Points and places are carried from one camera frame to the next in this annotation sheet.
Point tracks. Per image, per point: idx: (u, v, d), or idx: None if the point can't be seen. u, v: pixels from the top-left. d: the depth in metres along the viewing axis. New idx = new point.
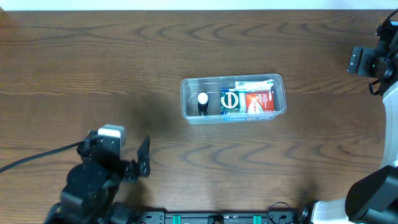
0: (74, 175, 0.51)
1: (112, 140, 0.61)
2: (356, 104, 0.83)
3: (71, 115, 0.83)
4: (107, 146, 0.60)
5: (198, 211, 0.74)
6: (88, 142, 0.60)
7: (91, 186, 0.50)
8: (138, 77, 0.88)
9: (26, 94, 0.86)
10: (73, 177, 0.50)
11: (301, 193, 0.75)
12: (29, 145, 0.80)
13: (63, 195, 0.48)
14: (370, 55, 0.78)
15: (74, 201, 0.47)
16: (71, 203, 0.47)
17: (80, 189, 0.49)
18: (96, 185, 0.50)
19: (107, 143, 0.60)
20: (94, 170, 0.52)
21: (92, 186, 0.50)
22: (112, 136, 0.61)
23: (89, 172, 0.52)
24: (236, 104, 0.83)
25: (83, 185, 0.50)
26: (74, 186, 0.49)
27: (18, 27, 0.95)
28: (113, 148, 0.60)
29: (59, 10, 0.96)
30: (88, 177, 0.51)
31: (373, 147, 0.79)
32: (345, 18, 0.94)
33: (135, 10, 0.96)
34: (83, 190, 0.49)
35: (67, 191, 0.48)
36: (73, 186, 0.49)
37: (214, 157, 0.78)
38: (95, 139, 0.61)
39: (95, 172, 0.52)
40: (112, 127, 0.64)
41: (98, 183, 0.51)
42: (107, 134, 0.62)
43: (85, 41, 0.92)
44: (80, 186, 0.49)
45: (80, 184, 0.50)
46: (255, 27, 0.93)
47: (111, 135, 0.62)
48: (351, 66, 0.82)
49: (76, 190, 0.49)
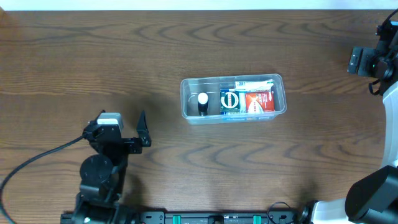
0: (85, 170, 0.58)
1: (112, 128, 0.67)
2: (356, 104, 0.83)
3: (71, 115, 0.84)
4: (110, 134, 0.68)
5: (197, 210, 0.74)
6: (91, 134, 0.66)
7: (102, 175, 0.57)
8: (138, 77, 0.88)
9: (27, 94, 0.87)
10: (84, 172, 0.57)
11: (301, 193, 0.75)
12: (30, 145, 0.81)
13: (81, 186, 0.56)
14: (370, 55, 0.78)
15: (94, 191, 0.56)
16: (92, 192, 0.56)
17: (94, 180, 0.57)
18: (106, 172, 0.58)
19: (109, 131, 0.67)
20: (101, 160, 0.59)
21: (103, 174, 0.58)
22: (111, 124, 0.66)
23: (97, 163, 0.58)
24: (236, 104, 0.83)
25: (95, 176, 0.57)
26: (88, 178, 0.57)
27: (18, 27, 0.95)
28: (115, 134, 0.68)
29: (60, 10, 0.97)
30: (97, 168, 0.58)
31: (374, 147, 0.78)
32: (346, 17, 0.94)
33: (135, 10, 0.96)
34: (96, 180, 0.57)
35: (85, 185, 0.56)
36: (88, 180, 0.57)
37: (214, 157, 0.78)
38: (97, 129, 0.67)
39: (103, 163, 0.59)
40: (109, 115, 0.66)
41: (107, 170, 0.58)
42: (106, 122, 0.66)
43: (86, 41, 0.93)
44: (93, 177, 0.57)
45: (92, 175, 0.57)
46: (255, 26, 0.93)
47: (109, 123, 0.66)
48: (351, 66, 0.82)
49: (91, 180, 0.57)
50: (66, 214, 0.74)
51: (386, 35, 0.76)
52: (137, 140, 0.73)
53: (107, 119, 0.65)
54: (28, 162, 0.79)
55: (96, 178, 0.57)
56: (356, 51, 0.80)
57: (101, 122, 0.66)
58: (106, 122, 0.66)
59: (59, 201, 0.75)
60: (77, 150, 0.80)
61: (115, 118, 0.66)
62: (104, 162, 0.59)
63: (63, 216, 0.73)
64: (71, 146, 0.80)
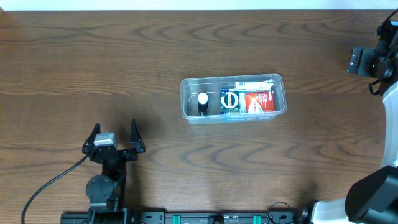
0: (90, 190, 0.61)
1: (108, 147, 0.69)
2: (356, 104, 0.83)
3: (71, 115, 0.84)
4: (107, 153, 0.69)
5: (197, 210, 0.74)
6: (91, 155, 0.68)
7: (106, 191, 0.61)
8: (138, 77, 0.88)
9: (26, 94, 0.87)
10: (91, 193, 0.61)
11: (301, 193, 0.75)
12: (30, 145, 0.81)
13: (92, 206, 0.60)
14: (370, 55, 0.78)
15: (103, 207, 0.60)
16: (102, 208, 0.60)
17: (101, 198, 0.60)
18: (109, 188, 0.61)
19: (106, 150, 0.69)
20: (102, 179, 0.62)
21: (107, 190, 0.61)
22: (107, 143, 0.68)
23: (99, 182, 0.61)
24: (236, 104, 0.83)
25: (101, 194, 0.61)
26: (95, 198, 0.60)
27: (18, 27, 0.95)
28: (112, 152, 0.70)
29: (60, 10, 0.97)
30: (101, 186, 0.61)
31: (374, 147, 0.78)
32: (346, 17, 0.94)
33: (135, 10, 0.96)
34: (102, 196, 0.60)
35: (94, 205, 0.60)
36: (95, 199, 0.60)
37: (214, 157, 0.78)
38: (95, 150, 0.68)
39: (104, 181, 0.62)
40: (104, 135, 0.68)
41: (110, 186, 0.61)
42: (102, 143, 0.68)
43: (86, 41, 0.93)
44: (99, 195, 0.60)
45: (98, 193, 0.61)
46: (255, 26, 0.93)
47: (106, 143, 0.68)
48: (351, 66, 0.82)
49: (97, 199, 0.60)
50: (66, 214, 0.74)
51: (386, 36, 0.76)
52: (132, 151, 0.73)
53: (103, 140, 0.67)
54: (28, 162, 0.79)
55: (102, 195, 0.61)
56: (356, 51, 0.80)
57: (97, 144, 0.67)
58: (101, 142, 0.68)
59: (59, 201, 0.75)
60: (77, 150, 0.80)
61: (110, 137, 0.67)
62: (105, 180, 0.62)
63: (63, 216, 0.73)
64: (70, 146, 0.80)
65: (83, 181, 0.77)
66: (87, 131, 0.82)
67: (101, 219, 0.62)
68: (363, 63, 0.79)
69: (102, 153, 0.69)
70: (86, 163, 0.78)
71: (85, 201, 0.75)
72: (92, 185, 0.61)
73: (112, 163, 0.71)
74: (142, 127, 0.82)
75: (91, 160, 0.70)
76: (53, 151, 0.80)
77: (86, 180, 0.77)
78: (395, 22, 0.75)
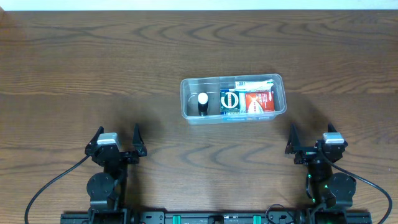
0: (91, 188, 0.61)
1: (111, 147, 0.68)
2: (356, 104, 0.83)
3: (71, 115, 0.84)
4: (109, 152, 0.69)
5: (197, 210, 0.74)
6: (94, 155, 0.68)
7: (107, 189, 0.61)
8: (138, 77, 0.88)
9: (26, 94, 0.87)
10: (91, 191, 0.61)
11: (301, 193, 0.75)
12: (28, 145, 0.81)
13: (91, 204, 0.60)
14: (301, 159, 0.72)
15: (102, 205, 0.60)
16: (101, 205, 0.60)
17: (101, 195, 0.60)
18: (110, 186, 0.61)
19: (108, 150, 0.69)
20: (102, 178, 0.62)
21: (108, 188, 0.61)
22: (109, 143, 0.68)
23: (99, 180, 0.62)
24: (236, 104, 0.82)
25: (101, 191, 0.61)
26: (96, 195, 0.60)
27: (18, 27, 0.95)
28: (115, 152, 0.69)
29: (59, 10, 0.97)
30: (101, 184, 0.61)
31: (373, 147, 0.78)
32: (346, 17, 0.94)
33: (135, 10, 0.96)
34: (103, 195, 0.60)
35: (93, 202, 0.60)
36: (95, 197, 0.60)
37: (214, 157, 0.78)
38: (97, 150, 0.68)
39: (104, 179, 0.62)
40: (107, 134, 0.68)
41: (111, 183, 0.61)
42: (104, 143, 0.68)
43: (86, 41, 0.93)
44: (99, 192, 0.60)
45: (99, 191, 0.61)
46: (255, 26, 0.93)
47: (108, 142, 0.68)
48: (299, 158, 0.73)
49: (98, 196, 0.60)
50: (66, 214, 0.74)
51: (334, 153, 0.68)
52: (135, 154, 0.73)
53: (106, 139, 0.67)
54: (28, 162, 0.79)
55: (101, 193, 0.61)
56: (297, 149, 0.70)
57: (100, 143, 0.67)
58: (104, 142, 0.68)
59: (59, 201, 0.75)
60: (76, 150, 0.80)
61: (112, 137, 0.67)
62: (106, 178, 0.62)
63: (63, 216, 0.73)
64: (70, 146, 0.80)
65: (83, 180, 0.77)
66: (87, 131, 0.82)
67: (100, 220, 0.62)
68: (295, 156, 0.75)
69: (104, 153, 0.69)
70: (85, 163, 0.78)
71: (85, 201, 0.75)
72: (93, 182, 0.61)
73: (114, 163, 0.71)
74: (142, 127, 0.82)
75: (94, 160, 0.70)
76: (53, 151, 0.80)
77: (86, 180, 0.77)
78: (337, 134, 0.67)
